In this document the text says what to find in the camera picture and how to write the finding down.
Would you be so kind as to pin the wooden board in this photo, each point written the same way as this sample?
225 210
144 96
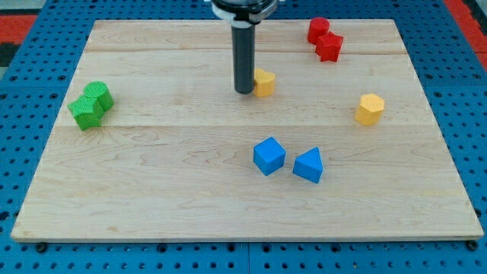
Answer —
173 159

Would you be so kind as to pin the green star block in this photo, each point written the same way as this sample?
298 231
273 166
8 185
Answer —
87 112

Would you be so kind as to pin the blue triangle block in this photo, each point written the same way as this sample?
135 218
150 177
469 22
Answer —
309 165

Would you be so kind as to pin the blue cube block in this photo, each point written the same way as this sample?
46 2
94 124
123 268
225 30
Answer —
269 155

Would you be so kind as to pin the robot arm flange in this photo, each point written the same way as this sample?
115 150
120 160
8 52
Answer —
247 11

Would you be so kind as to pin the red cylinder block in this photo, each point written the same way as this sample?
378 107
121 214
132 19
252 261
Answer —
318 27

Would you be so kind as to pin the red star block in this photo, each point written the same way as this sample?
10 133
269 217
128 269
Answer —
328 47

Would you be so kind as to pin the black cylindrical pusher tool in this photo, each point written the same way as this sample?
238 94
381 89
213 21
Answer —
243 46

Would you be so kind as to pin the yellow hexagon block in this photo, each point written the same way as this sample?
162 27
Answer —
369 110

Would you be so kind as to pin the yellow heart block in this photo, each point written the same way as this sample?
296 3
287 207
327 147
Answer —
264 83

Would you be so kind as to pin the green cylinder block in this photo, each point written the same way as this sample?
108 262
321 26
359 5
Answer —
100 91

